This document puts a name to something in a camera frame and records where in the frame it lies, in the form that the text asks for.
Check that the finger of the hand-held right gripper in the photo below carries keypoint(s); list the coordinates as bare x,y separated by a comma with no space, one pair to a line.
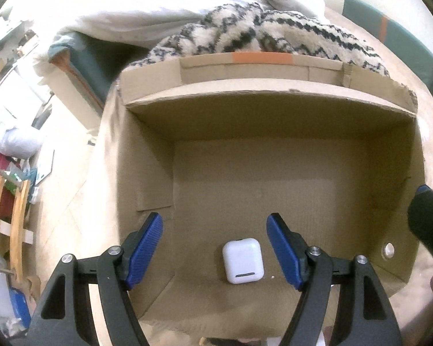
431,223

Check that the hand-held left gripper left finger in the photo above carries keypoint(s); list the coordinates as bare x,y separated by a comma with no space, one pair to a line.
144,248

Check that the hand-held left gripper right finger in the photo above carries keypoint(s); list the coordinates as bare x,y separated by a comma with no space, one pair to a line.
283,248

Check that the white earbud case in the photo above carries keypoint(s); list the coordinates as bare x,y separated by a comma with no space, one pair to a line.
241,259

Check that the cardboard box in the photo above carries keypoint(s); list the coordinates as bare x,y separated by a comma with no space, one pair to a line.
274,169

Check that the white paper box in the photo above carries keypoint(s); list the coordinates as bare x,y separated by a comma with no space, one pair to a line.
274,342

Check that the wooden curved rack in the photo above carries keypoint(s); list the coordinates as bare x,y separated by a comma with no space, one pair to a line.
18,223

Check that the white card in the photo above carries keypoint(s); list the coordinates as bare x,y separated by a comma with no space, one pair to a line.
45,165

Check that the blue box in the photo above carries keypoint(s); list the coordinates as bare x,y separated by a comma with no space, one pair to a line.
20,306

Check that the red bag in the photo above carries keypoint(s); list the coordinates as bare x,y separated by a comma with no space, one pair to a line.
1,183

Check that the white plastic bag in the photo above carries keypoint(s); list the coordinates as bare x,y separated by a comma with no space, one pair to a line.
20,138

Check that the green mat orange stripe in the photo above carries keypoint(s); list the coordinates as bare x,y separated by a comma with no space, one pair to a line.
404,39

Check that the green mat orange edge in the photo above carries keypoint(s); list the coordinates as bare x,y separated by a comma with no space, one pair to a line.
90,65

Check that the black white zigzag blanket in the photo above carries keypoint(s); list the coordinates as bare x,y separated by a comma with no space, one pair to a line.
238,32

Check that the cluttered white shelf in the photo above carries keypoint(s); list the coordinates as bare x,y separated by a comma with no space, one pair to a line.
10,72

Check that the white duvet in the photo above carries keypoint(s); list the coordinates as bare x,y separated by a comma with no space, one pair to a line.
130,7

